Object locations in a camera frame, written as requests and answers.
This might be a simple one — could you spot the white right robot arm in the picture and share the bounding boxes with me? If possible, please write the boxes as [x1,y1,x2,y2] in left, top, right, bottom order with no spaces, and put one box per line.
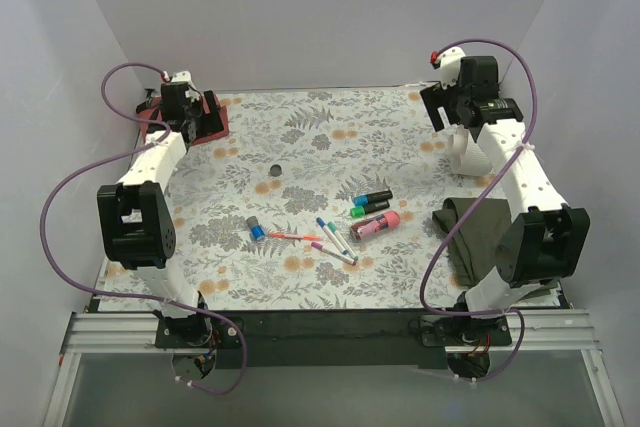
[420,47,590,345]

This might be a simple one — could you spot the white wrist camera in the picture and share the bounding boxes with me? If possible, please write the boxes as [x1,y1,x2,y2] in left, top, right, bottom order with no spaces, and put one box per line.
[161,70,196,91]
[430,46,466,90]

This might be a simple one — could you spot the green capped black highlighter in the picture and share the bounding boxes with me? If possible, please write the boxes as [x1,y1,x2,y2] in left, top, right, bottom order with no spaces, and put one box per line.
[350,200,390,218]

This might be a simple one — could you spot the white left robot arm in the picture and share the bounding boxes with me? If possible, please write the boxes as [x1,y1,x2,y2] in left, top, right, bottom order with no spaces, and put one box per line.
[97,71,228,347]

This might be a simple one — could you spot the aluminium front rail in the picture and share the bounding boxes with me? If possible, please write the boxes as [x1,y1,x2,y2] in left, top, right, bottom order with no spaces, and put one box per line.
[44,309,624,426]

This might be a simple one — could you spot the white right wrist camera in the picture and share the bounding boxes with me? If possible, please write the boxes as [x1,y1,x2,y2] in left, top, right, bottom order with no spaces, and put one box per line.
[430,46,466,90]

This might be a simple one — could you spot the blue grey glue stick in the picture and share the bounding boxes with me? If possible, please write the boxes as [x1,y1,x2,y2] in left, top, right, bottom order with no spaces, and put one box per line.
[246,216,266,242]

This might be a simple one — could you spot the blue capped white marker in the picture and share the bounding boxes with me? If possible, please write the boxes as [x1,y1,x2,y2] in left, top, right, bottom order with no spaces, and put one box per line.
[316,217,348,256]

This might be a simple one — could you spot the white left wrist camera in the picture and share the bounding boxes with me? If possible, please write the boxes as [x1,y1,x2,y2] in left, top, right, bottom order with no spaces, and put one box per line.
[161,70,196,91]

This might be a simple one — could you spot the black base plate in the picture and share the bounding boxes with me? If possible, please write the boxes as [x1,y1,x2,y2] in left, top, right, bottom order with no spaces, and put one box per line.
[154,309,516,371]

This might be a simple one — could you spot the orange pen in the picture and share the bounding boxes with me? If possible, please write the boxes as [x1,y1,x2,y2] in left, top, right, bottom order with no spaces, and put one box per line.
[268,232,322,241]

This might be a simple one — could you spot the red folded cloth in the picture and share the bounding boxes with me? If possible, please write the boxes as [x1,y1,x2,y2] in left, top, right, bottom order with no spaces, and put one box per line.
[135,91,229,146]

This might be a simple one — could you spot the white divided round container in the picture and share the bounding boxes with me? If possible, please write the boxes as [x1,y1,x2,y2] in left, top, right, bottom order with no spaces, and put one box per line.
[447,126,492,177]

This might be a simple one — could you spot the blue capped black highlighter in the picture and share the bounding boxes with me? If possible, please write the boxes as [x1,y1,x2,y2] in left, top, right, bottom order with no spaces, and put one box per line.
[353,189,393,206]

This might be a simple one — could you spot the pink capped white marker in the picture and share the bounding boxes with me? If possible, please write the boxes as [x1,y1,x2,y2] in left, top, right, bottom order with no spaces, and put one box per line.
[311,241,357,265]

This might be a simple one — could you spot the pink transparent pencil case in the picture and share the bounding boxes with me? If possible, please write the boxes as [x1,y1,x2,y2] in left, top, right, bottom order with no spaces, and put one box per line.
[350,211,401,242]

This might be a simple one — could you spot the olive green folded cloth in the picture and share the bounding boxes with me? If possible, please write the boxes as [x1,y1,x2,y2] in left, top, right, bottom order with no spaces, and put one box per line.
[432,197,511,288]

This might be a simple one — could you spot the small dark round cap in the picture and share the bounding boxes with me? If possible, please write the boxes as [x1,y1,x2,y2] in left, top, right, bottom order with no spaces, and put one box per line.
[269,164,282,177]

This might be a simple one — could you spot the teal capped white marker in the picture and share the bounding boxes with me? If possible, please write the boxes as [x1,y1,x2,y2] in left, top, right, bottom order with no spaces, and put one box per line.
[328,221,359,261]

